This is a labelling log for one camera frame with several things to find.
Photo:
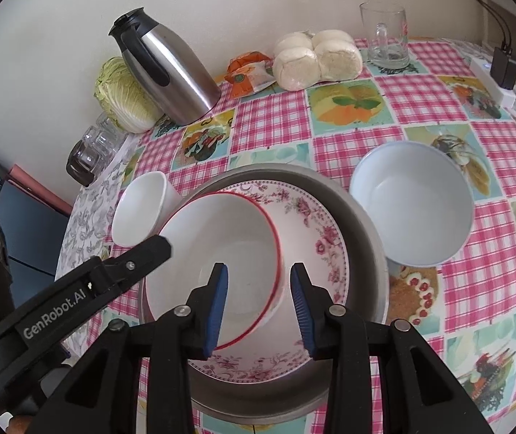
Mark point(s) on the clear drinking glasses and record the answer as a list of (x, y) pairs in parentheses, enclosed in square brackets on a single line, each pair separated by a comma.
[(104, 135)]

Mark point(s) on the bag of steamed buns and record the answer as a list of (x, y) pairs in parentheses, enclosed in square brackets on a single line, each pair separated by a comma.
[(317, 61)]

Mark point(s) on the blue cabinet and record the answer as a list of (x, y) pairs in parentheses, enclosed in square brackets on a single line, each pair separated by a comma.
[(32, 235)]

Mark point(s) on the pink board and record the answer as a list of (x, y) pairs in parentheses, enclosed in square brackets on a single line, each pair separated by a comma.
[(36, 187)]

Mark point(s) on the stainless steel plate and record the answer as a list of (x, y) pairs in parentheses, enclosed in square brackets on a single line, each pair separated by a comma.
[(357, 244)]

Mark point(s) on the black charger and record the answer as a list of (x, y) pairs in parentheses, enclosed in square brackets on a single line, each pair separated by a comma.
[(504, 70)]

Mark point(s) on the pink floral round plate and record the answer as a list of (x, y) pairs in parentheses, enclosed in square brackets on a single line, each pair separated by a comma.
[(312, 235)]

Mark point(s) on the white and orange snack packet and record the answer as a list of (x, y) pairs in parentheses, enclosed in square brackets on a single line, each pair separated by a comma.
[(251, 79)]

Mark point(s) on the napa cabbage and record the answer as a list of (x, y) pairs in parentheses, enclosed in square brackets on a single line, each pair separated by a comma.
[(122, 99)]

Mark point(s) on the strawberry print bowl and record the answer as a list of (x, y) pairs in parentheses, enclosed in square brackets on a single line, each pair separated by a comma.
[(222, 235)]

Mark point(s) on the clear glass mug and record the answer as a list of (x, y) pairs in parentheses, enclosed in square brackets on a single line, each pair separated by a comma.
[(384, 49)]

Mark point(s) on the dark glass jar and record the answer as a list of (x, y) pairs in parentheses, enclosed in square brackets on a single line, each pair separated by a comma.
[(81, 165)]

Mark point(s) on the white power strip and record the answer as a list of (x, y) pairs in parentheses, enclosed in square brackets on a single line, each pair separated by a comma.
[(484, 72)]

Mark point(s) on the small white bowl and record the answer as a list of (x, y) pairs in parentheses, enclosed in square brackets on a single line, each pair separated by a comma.
[(138, 208)]

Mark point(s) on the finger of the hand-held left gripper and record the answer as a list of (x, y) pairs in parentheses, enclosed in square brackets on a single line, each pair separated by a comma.
[(136, 262)]

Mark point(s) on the stainless steel thermos jug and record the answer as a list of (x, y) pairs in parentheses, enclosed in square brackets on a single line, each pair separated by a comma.
[(181, 81)]

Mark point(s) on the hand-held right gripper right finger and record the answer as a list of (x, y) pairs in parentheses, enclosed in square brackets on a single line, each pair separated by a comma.
[(301, 312)]

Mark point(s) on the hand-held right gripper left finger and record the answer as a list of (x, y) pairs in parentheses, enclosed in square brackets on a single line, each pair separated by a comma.
[(215, 312)]

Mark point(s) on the light blue bowl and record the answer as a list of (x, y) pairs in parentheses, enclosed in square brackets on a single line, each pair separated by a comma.
[(412, 208)]

